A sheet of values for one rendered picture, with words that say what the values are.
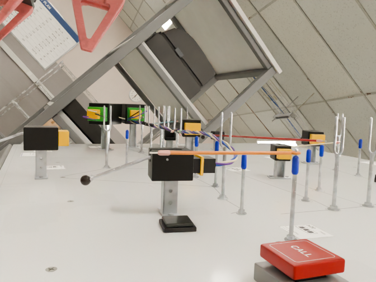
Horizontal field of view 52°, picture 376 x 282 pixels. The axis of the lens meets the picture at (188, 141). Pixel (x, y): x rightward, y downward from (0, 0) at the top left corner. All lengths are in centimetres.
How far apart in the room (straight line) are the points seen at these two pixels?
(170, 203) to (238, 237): 13
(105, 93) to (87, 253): 758
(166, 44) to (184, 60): 10
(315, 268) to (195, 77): 137
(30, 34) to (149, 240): 779
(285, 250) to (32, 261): 23
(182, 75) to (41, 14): 677
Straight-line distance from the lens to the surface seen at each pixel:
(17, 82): 804
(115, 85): 800
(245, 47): 178
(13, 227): 52
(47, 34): 815
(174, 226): 48
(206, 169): 53
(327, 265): 34
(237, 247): 44
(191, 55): 163
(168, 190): 53
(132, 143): 132
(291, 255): 34
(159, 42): 158
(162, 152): 40
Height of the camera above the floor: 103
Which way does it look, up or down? 12 degrees up
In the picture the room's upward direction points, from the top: 47 degrees clockwise
